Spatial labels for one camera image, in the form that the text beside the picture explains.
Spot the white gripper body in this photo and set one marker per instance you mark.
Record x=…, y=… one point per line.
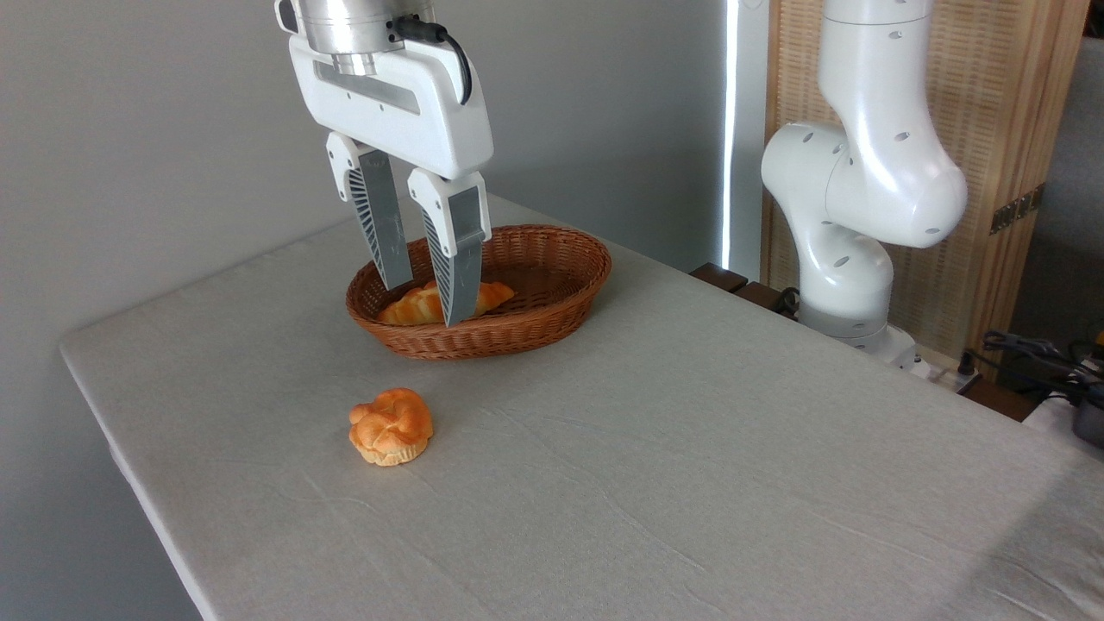
x=405, y=112

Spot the wooden woven folding screen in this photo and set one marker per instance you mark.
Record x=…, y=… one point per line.
x=992, y=103

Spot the dark brown wooden block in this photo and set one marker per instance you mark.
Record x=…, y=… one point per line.
x=724, y=278

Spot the dark metal screen hinge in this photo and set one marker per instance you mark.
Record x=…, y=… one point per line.
x=1018, y=209

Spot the brown wicker basket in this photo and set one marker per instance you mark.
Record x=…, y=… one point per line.
x=535, y=332

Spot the round knotted bread bun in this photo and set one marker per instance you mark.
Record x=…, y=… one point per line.
x=392, y=427

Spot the light grey tablecloth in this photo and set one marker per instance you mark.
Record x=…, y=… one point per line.
x=690, y=474

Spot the black power plug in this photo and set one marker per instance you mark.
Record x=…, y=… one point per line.
x=968, y=362

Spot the long braided bread loaf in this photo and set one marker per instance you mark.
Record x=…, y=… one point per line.
x=414, y=306

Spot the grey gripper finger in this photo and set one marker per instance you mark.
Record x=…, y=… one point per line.
x=457, y=259
x=379, y=216

